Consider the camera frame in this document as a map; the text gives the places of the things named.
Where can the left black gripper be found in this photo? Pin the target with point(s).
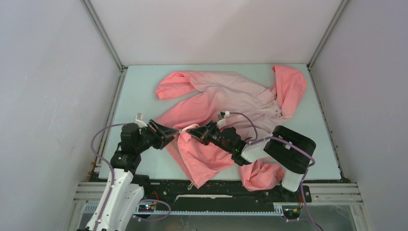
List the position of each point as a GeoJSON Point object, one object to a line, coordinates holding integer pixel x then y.
{"type": "Point", "coordinates": [162, 134]}

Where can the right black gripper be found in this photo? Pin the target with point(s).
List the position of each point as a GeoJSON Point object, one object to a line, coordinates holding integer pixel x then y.
{"type": "Point", "coordinates": [203, 132]}

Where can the pink zip-up hooded jacket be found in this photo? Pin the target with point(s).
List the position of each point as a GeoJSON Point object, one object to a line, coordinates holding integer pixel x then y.
{"type": "Point", "coordinates": [255, 111]}

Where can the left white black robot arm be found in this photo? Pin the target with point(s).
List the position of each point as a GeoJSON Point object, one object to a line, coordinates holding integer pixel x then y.
{"type": "Point", "coordinates": [121, 194]}

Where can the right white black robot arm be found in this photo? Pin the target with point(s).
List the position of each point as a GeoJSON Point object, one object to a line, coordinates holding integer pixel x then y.
{"type": "Point", "coordinates": [291, 150]}

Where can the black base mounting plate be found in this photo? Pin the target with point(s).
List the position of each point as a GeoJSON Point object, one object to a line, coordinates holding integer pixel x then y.
{"type": "Point", "coordinates": [223, 197]}

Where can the left circuit board with LEDs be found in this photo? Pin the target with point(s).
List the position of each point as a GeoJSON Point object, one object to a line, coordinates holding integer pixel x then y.
{"type": "Point", "coordinates": [146, 208]}

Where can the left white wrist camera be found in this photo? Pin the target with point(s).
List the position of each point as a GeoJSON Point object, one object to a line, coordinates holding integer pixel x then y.
{"type": "Point", "coordinates": [140, 119]}

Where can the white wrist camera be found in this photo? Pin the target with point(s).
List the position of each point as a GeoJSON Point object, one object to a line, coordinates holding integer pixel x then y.
{"type": "Point", "coordinates": [222, 119]}
{"type": "Point", "coordinates": [140, 119]}

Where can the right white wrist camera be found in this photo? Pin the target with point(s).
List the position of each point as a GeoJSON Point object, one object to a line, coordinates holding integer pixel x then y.
{"type": "Point", "coordinates": [222, 119]}

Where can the aluminium frame rail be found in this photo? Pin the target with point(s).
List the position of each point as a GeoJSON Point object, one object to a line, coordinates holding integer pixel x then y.
{"type": "Point", "coordinates": [315, 193]}

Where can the right circuit board with wires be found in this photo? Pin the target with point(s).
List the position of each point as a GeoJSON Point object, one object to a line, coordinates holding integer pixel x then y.
{"type": "Point", "coordinates": [291, 213]}

